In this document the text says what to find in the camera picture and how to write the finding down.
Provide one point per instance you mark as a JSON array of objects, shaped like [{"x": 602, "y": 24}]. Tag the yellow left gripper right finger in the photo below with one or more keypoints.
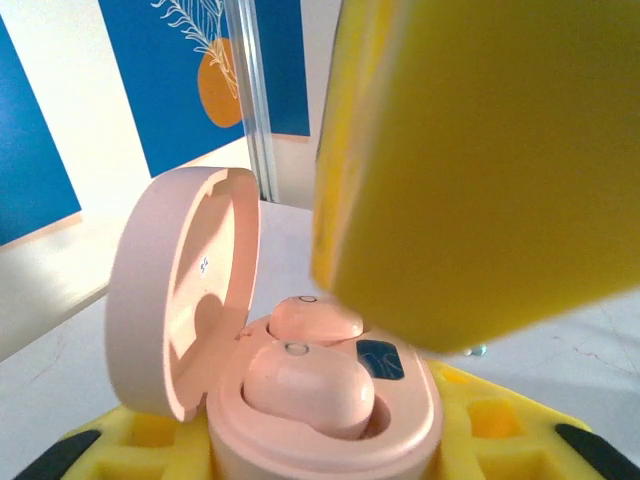
[{"x": 510, "y": 440}]

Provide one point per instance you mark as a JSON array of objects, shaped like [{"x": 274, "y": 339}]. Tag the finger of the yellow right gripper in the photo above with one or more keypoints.
[{"x": 475, "y": 175}]

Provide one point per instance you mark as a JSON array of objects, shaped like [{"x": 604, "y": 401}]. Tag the pink earbud charging case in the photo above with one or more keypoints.
[{"x": 150, "y": 300}]

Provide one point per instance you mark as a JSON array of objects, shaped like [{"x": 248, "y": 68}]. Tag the aluminium frame post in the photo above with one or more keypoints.
[{"x": 252, "y": 100}]

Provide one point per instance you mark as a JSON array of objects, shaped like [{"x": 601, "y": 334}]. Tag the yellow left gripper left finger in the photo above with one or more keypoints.
[{"x": 150, "y": 450}]

